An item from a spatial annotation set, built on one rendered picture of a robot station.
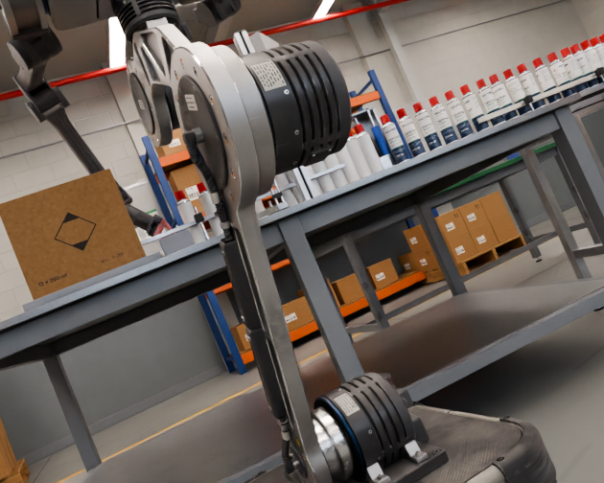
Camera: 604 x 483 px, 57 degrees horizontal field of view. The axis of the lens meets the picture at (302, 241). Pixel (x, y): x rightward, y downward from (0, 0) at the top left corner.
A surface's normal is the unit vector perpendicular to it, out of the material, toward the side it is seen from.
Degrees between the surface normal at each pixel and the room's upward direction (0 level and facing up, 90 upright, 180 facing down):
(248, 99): 95
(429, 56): 90
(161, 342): 90
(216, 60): 66
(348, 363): 90
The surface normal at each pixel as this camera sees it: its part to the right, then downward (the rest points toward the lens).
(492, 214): 0.29, -0.18
